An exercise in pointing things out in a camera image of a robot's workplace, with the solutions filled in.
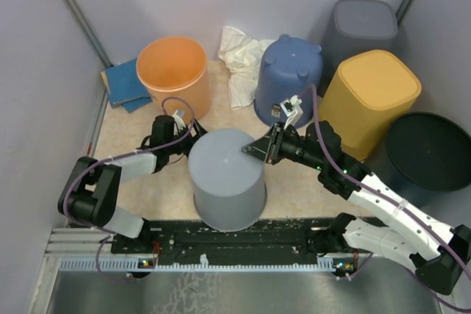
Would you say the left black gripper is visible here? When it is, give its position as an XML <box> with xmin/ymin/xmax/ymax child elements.
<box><xmin>166</xmin><ymin>118</ymin><xmax>220</xmax><ymax>160</ymax></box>

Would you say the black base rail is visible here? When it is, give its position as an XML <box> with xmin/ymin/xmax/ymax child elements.
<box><xmin>110</xmin><ymin>218</ymin><xmax>354</xmax><ymax>266</ymax></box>

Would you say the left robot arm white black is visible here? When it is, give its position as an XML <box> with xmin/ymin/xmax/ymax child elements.
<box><xmin>57</xmin><ymin>115</ymin><xmax>207</xmax><ymax>253</ymax></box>

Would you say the grey slatted bin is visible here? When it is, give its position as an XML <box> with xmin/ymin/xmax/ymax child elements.
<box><xmin>321</xmin><ymin>0</ymin><xmax>398</xmax><ymax>76</ymax></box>

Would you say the white crumpled cloth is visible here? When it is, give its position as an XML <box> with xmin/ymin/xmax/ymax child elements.
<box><xmin>218</xmin><ymin>26</ymin><xmax>274</xmax><ymax>110</ymax></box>

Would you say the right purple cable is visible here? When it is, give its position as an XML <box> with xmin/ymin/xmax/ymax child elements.
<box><xmin>294</xmin><ymin>84</ymin><xmax>471</xmax><ymax>313</ymax></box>

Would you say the left aluminium corner post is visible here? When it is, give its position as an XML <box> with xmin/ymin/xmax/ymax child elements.
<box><xmin>64</xmin><ymin>0</ymin><xmax>113</xmax><ymax>68</ymax></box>

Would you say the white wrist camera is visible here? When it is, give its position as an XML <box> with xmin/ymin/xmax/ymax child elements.
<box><xmin>280</xmin><ymin>95</ymin><xmax>303</xmax><ymax>129</ymax></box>
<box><xmin>172</xmin><ymin>110</ymin><xmax>187</xmax><ymax>132</ymax></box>

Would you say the blue cloth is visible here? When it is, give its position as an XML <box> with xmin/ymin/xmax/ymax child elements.
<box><xmin>102</xmin><ymin>59</ymin><xmax>152</xmax><ymax>113</ymax></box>

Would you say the yellow slatted bin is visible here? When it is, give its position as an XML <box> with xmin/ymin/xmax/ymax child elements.
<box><xmin>318</xmin><ymin>49</ymin><xmax>422</xmax><ymax>160</ymax></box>

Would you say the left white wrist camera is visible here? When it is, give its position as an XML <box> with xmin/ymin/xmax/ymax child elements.
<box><xmin>172</xmin><ymin>110</ymin><xmax>187</xmax><ymax>132</ymax></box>

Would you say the front aluminium frame rail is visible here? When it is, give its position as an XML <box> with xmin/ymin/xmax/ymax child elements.
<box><xmin>45</xmin><ymin>228</ymin><xmax>109</xmax><ymax>256</ymax></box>

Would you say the grey translucent round bin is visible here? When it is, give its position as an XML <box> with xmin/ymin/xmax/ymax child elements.
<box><xmin>188</xmin><ymin>128</ymin><xmax>267</xmax><ymax>232</ymax></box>

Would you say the tan printed paper bucket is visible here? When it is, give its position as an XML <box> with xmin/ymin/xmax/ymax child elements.
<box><xmin>136</xmin><ymin>36</ymin><xmax>212</xmax><ymax>122</ymax></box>

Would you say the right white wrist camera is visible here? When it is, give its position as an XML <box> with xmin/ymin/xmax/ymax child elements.
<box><xmin>280</xmin><ymin>95</ymin><xmax>303</xmax><ymax>129</ymax></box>

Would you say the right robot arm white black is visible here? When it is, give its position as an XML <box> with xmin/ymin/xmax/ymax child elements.
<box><xmin>241</xmin><ymin>121</ymin><xmax>470</xmax><ymax>295</ymax></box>

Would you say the dark navy round bin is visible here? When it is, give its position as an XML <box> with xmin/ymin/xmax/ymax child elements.
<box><xmin>365</xmin><ymin>112</ymin><xmax>470</xmax><ymax>207</ymax></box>

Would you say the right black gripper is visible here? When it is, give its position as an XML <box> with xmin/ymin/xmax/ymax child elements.
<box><xmin>242</xmin><ymin>121</ymin><xmax>325</xmax><ymax>171</ymax></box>

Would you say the white comb cable duct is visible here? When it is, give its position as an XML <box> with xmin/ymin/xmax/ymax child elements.
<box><xmin>58</xmin><ymin>254</ymin><xmax>356</xmax><ymax>274</ymax></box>

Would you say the left aluminium floor rail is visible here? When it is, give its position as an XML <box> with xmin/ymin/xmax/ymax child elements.
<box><xmin>86</xmin><ymin>90</ymin><xmax>108</xmax><ymax>156</ymax></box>

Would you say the blue round bin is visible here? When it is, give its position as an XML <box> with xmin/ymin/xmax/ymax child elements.
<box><xmin>254</xmin><ymin>34</ymin><xmax>323</xmax><ymax>126</ymax></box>

